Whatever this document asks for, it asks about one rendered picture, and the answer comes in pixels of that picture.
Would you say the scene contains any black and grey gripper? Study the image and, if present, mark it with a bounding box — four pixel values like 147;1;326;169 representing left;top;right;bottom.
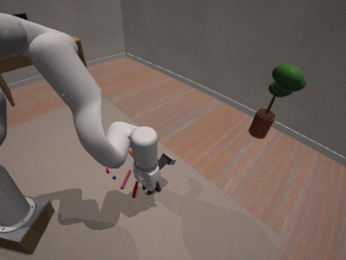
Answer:
133;162;161;195

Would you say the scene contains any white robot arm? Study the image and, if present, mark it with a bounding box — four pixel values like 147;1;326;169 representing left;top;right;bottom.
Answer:
0;13;176;233

